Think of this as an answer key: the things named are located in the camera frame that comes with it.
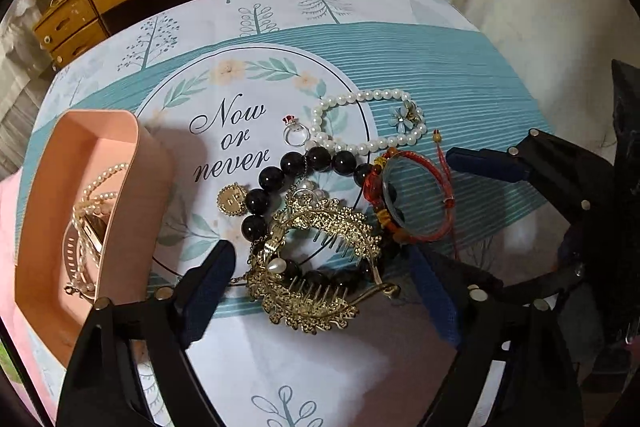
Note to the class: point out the blue flower brooch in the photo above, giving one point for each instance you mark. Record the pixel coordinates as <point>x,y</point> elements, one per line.
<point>406,117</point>

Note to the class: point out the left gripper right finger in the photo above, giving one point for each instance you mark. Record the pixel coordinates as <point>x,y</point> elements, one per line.
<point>512,366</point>

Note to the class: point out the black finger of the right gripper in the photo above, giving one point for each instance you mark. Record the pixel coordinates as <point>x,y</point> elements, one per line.
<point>603,216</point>
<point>489,164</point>

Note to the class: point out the silver ring red stone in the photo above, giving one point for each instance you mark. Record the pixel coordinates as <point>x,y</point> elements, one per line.
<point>295,133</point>

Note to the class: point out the teal white printed tablecloth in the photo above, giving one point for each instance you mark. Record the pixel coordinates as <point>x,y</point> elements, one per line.
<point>213,80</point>

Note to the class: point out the gold hair comb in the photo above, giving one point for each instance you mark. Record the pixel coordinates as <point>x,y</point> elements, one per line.
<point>317,264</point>

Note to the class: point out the pink jewelry box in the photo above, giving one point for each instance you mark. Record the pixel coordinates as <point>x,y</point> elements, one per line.
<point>102,163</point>

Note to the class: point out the round gold brooch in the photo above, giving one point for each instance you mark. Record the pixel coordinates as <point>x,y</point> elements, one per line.
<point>231,200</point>

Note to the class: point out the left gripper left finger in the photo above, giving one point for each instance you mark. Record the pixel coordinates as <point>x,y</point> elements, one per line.
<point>102,386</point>

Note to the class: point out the pink blanket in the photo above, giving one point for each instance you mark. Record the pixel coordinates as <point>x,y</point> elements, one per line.
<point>14,319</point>

